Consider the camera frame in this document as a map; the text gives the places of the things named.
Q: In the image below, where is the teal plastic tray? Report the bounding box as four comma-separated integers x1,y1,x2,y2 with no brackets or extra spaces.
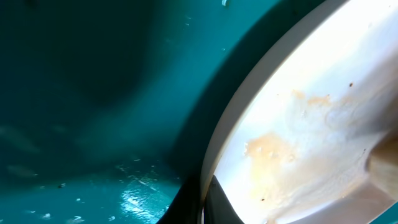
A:
0,0,398,224

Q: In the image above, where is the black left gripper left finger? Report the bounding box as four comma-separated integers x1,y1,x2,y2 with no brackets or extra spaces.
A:
157,177,201,224

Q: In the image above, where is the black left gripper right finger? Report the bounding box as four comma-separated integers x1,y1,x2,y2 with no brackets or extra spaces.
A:
204,175,243,224

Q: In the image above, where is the white plate bottom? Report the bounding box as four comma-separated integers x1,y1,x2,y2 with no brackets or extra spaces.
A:
200,0,397,223

